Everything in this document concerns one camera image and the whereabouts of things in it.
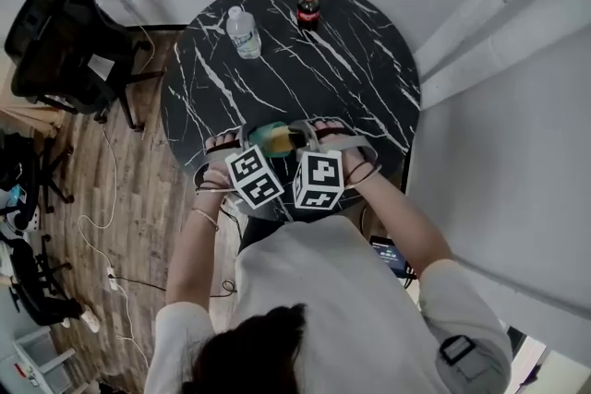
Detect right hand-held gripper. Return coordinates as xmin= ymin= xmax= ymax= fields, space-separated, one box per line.
xmin=288 ymin=118 xmax=380 ymax=213

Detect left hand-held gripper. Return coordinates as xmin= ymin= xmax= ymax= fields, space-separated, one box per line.
xmin=202 ymin=125 xmax=283 ymax=211

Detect green textured plastic cup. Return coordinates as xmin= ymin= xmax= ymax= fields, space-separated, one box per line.
xmin=247 ymin=121 xmax=296 ymax=159

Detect yellow sponge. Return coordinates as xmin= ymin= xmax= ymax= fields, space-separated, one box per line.
xmin=270 ymin=126 xmax=296 ymax=154

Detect person's left forearm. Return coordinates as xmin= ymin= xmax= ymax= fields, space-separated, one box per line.
xmin=164 ymin=191 xmax=235 ymax=310

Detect person's right forearm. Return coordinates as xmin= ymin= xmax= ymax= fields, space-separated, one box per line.
xmin=341 ymin=179 xmax=457 ymax=279

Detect person's left hand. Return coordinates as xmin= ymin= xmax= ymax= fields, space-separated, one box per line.
xmin=198 ymin=131 xmax=242 ymax=200

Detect person's right hand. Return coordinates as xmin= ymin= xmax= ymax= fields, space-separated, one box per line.
xmin=313 ymin=117 xmax=378 ymax=189

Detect clear plastic water bottle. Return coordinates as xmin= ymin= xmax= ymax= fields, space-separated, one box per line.
xmin=225 ymin=6 xmax=263 ymax=60

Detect cola bottle with red cap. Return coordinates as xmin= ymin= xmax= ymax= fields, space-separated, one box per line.
xmin=296 ymin=0 xmax=321 ymax=32

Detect black tablet with screen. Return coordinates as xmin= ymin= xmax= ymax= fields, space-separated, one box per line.
xmin=368 ymin=234 xmax=410 ymax=279

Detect person's white shirt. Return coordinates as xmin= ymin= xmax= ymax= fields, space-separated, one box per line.
xmin=145 ymin=216 xmax=514 ymax=394

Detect black mesh office chair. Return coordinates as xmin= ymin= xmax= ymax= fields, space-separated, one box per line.
xmin=3 ymin=0 xmax=167 ymax=131

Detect beige cardboard sheets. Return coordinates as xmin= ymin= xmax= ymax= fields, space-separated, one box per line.
xmin=0 ymin=54 xmax=66 ymax=138

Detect black chair with bags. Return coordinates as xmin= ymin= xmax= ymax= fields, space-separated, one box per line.
xmin=0 ymin=131 xmax=75 ymax=214

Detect black swivel chair base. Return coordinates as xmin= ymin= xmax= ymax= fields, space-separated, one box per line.
xmin=0 ymin=230 xmax=73 ymax=296

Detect black plastic buckle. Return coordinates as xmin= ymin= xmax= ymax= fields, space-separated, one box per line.
xmin=438 ymin=335 xmax=476 ymax=367

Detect white rack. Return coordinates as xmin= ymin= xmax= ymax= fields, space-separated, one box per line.
xmin=11 ymin=327 xmax=78 ymax=394

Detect black wrist strap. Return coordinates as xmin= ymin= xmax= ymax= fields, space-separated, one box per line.
xmin=193 ymin=179 xmax=235 ymax=197
xmin=344 ymin=163 xmax=383 ymax=191

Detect thin wrist bracelet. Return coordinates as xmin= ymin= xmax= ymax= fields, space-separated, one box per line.
xmin=191 ymin=206 xmax=221 ymax=233

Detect white cable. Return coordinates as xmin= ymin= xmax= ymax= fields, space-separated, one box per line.
xmin=76 ymin=124 xmax=154 ymax=371

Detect black cable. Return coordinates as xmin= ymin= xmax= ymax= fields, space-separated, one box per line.
xmin=115 ymin=274 xmax=239 ymax=299

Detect white insulated wall pipe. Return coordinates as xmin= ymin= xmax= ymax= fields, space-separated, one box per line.
xmin=417 ymin=0 xmax=591 ymax=111

